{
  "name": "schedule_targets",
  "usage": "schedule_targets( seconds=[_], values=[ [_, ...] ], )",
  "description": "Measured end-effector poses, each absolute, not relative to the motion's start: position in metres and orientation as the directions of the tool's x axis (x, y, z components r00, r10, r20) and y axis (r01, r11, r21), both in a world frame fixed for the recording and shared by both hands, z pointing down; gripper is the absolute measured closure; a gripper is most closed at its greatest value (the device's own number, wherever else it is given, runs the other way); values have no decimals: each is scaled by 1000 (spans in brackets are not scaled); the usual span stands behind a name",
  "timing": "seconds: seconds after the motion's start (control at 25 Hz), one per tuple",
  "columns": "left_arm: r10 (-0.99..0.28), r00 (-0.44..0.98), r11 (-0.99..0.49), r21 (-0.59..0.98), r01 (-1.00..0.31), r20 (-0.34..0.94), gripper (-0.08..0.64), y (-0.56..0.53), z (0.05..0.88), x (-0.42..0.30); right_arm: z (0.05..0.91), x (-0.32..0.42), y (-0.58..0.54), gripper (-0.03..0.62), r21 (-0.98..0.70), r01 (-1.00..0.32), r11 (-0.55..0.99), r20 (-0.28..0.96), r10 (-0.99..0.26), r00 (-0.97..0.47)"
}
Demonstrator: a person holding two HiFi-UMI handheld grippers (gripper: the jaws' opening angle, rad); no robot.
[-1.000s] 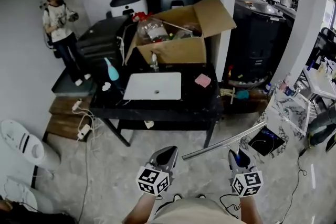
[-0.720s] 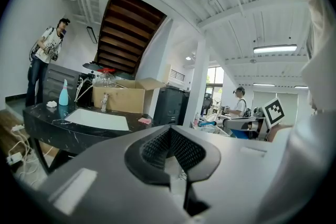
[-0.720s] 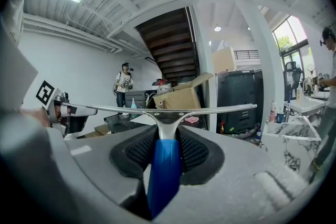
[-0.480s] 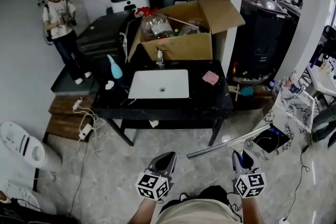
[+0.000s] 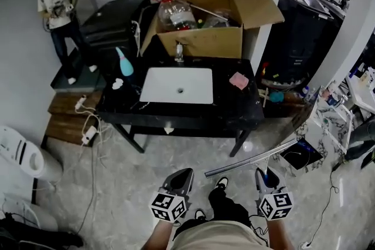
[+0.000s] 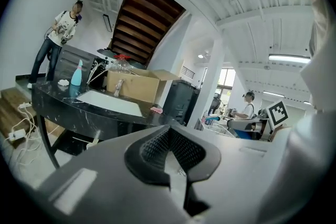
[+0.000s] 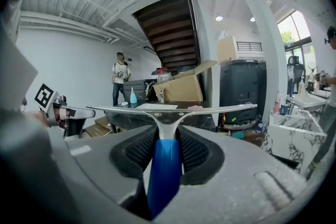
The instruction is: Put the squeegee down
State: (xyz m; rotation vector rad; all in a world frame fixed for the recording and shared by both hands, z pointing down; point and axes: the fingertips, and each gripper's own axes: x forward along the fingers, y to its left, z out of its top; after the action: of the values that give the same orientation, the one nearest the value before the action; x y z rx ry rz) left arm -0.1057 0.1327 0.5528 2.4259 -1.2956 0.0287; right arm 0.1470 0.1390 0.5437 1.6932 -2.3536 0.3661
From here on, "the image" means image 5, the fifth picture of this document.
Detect person's beige shirt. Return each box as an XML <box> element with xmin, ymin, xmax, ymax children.
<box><xmin>171</xmin><ymin>219</ymin><xmax>275</xmax><ymax>250</ymax></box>

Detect pink sponge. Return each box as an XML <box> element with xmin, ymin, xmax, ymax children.
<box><xmin>229</xmin><ymin>71</ymin><xmax>248</xmax><ymax>89</ymax></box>

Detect white floor cable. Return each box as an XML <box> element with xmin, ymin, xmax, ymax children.
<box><xmin>46</xmin><ymin>108</ymin><xmax>114</xmax><ymax>237</ymax></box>

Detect clear plastic jug red handle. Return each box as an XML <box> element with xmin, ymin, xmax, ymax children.
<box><xmin>150</xmin><ymin>0</ymin><xmax>197</xmax><ymax>32</ymax></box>

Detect black low cabinet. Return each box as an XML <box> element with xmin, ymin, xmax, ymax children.
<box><xmin>79</xmin><ymin>0</ymin><xmax>155</xmax><ymax>49</ymax></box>

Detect person's right forearm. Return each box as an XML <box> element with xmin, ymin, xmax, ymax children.
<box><xmin>263</xmin><ymin>218</ymin><xmax>295</xmax><ymax>250</ymax></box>

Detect white round appliance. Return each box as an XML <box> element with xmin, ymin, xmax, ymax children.
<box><xmin>0</xmin><ymin>125</ymin><xmax>64</xmax><ymax>183</ymax></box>

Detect person's left forearm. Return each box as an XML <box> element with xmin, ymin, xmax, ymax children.
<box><xmin>141</xmin><ymin>217</ymin><xmax>178</xmax><ymax>250</ymax></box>

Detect marble pattern table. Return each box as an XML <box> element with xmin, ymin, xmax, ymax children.
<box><xmin>295</xmin><ymin>86</ymin><xmax>356</xmax><ymax>169</ymax></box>

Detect person's black trouser leg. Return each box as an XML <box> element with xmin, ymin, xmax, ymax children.
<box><xmin>174</xmin><ymin>186</ymin><xmax>252</xmax><ymax>239</ymax></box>

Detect white power strip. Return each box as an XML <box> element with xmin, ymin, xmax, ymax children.
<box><xmin>74</xmin><ymin>94</ymin><xmax>88</xmax><ymax>111</ymax></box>

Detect chrome faucet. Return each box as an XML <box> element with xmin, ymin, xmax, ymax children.
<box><xmin>174</xmin><ymin>41</ymin><xmax>186</xmax><ymax>63</ymax></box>

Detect white power adapter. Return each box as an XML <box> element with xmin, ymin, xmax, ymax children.
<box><xmin>81</xmin><ymin>125</ymin><xmax>98</xmax><ymax>145</ymax></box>

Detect teal ball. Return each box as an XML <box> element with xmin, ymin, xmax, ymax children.
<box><xmin>268</xmin><ymin>91</ymin><xmax>285</xmax><ymax>104</ymax></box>

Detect metal squeegee with blue handle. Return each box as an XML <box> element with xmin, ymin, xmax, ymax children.
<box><xmin>204</xmin><ymin>139</ymin><xmax>298</xmax><ymax>184</ymax></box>

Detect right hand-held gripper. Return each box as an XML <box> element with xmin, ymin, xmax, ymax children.
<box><xmin>254</xmin><ymin>166</ymin><xmax>295</xmax><ymax>222</ymax></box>

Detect teal spray bottle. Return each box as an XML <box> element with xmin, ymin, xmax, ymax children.
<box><xmin>114</xmin><ymin>46</ymin><xmax>135</xmax><ymax>83</ymax></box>

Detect large black bin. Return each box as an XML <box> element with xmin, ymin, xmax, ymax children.
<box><xmin>259</xmin><ymin>0</ymin><xmax>344</xmax><ymax>89</ymax></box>

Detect black vanity table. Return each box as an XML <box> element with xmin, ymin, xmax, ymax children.
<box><xmin>96</xmin><ymin>56</ymin><xmax>265</xmax><ymax>157</ymax></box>

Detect black floor cable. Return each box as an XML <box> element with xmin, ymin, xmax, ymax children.
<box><xmin>298</xmin><ymin>162</ymin><xmax>341</xmax><ymax>247</ymax></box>

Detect grey floor platform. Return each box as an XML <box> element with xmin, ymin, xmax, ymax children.
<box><xmin>50</xmin><ymin>47</ymin><xmax>107</xmax><ymax>94</ymax></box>

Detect black flat cooktop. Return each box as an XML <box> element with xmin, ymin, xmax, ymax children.
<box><xmin>279</xmin><ymin>137</ymin><xmax>324</xmax><ymax>170</ymax></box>

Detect large cardboard box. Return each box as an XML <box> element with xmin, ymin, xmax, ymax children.
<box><xmin>140</xmin><ymin>0</ymin><xmax>286</xmax><ymax>60</ymax></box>

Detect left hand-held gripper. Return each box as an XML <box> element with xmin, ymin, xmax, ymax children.
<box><xmin>151</xmin><ymin>168</ymin><xmax>195</xmax><ymax>224</ymax></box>

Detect white sink basin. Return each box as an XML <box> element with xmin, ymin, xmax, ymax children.
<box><xmin>139</xmin><ymin>67</ymin><xmax>214</xmax><ymax>105</ymax></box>

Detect wooden steps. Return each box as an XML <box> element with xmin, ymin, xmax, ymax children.
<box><xmin>40</xmin><ymin>90</ymin><xmax>104</xmax><ymax>148</ymax></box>

